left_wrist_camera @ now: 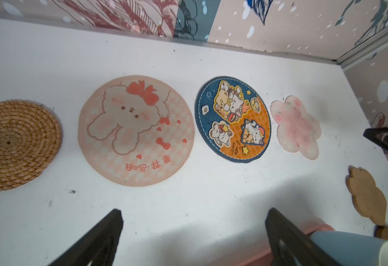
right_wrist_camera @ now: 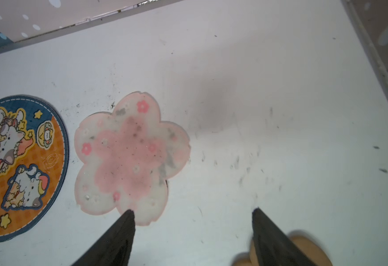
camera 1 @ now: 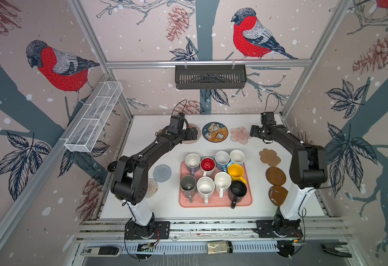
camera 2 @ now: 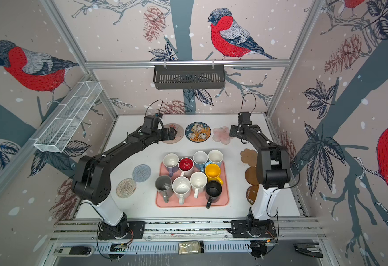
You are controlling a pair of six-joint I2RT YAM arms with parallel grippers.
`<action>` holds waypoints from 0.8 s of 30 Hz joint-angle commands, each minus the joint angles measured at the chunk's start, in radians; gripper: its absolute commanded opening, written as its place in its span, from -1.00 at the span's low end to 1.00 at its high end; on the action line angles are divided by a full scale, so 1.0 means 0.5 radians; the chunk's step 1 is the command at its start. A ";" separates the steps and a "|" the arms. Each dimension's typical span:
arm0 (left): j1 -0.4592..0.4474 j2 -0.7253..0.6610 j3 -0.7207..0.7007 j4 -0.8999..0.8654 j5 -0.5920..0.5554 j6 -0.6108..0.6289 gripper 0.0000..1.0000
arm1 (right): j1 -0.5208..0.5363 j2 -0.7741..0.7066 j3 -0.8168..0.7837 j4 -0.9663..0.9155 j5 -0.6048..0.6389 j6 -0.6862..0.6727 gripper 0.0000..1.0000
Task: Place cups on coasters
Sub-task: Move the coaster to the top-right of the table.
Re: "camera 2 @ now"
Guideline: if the pink bunny round coaster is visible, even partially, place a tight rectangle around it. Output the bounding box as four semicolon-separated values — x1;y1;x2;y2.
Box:
163;123;185;144

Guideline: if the pink flower coaster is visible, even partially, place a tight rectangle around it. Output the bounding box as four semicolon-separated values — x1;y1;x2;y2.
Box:
212;126;233;145

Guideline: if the cork flower coaster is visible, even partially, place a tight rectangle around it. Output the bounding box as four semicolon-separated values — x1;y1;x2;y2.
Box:
240;149;258;167

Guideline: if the blue cartoon round coaster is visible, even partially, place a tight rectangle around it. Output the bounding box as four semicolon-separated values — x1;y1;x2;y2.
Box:
185;122;212;143

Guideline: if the brown round wooden coaster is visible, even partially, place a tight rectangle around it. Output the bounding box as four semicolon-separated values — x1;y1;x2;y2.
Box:
245;167;259;186

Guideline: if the grey woven round coaster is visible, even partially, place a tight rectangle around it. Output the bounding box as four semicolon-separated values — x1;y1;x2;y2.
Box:
132;164;151;183

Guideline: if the pink serving tray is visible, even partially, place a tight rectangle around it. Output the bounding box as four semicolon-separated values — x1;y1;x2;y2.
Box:
155;161;230;208

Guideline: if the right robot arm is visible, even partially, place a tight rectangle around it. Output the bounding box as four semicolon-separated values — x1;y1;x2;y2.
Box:
229;125;290;235

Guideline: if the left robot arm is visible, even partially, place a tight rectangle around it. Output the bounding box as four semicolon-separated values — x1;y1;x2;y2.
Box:
72;127;177;238

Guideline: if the lavender mug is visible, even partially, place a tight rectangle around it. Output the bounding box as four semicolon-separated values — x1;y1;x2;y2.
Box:
163;153;180;177

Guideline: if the red interior white mug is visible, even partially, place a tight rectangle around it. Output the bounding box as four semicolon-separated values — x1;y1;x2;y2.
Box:
178;157;194;178

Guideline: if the white blue mug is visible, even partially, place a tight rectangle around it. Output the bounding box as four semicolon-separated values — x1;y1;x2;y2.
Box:
208;150;223;166

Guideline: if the light blue mug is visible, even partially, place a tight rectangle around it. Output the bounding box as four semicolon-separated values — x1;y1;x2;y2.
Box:
192;151;208;172

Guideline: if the grey mug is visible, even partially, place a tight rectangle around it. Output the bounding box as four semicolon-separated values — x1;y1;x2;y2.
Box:
155;175;174;203

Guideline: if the yellow mug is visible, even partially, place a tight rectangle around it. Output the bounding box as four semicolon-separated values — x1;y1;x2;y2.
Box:
205;163;224;185

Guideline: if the white mug front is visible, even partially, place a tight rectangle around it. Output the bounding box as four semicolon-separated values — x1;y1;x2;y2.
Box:
172;176;191;205

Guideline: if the white mug middle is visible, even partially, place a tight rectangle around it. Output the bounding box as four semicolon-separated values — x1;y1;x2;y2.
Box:
190;171;207;198

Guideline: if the dark glossy round coaster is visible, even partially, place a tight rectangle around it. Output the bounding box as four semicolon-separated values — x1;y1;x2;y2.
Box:
246;185;259;205

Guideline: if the black mug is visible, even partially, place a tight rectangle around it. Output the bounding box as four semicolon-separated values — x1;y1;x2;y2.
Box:
205;181;222;209

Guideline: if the beige woven round coaster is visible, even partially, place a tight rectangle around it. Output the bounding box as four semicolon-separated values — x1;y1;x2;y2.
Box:
116;178;136;198

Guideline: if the taped small box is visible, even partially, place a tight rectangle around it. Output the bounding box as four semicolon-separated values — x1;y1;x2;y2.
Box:
178;241;204;255

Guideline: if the black clamp tool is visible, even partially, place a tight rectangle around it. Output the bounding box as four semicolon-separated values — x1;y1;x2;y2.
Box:
293;242;324;258

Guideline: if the black white power strip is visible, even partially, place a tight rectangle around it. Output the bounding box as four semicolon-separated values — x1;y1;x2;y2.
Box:
53;246;93;257

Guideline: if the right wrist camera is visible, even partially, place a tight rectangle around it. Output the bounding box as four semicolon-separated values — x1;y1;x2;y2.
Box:
238;111;252;127

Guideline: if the black wall basket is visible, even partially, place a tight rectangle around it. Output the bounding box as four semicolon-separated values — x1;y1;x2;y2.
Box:
153;65;226;90

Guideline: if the white wire basket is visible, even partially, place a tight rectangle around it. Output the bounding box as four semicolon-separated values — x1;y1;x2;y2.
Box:
34;81;103;153

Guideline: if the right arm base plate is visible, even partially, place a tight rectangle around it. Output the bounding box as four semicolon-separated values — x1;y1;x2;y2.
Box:
228;219;277;238

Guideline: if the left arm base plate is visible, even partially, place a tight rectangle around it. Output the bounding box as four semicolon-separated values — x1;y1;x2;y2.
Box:
98;221;145;240

